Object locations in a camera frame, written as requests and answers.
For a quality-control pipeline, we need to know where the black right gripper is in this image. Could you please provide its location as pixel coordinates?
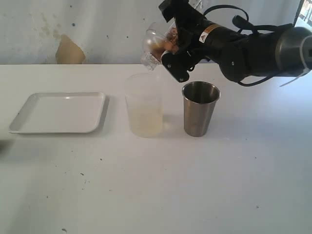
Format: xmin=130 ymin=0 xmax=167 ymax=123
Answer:
xmin=158 ymin=0 xmax=215 ymax=63

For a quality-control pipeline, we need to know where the frosted translucent plastic cup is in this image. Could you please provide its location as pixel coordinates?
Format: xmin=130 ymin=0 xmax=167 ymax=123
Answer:
xmin=125 ymin=73 xmax=163 ymax=137

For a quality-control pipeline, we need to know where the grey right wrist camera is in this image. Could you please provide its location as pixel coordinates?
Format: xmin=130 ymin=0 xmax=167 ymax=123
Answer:
xmin=161 ymin=50 xmax=204 ymax=83

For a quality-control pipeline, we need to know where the clear plastic dome lid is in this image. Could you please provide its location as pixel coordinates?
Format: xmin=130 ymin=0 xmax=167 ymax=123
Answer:
xmin=141 ymin=21 xmax=169 ymax=70

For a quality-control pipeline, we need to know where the wooden pieces and coin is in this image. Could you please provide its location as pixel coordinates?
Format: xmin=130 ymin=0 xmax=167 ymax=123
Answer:
xmin=163 ymin=27 xmax=179 ymax=54

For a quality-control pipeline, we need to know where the white rectangular plastic tray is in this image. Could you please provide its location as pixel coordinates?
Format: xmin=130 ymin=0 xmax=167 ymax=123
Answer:
xmin=9 ymin=92 xmax=107 ymax=134

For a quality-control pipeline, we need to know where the clear measuring cup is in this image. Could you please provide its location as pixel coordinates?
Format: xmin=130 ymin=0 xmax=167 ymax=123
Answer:
xmin=158 ymin=0 xmax=204 ymax=54

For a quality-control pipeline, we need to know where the stainless steel cup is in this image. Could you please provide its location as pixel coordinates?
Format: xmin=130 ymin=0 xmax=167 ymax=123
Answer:
xmin=182 ymin=81 xmax=220 ymax=137

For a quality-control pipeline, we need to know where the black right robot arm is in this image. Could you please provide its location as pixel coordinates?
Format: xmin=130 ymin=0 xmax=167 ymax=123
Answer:
xmin=159 ymin=0 xmax=312 ymax=85

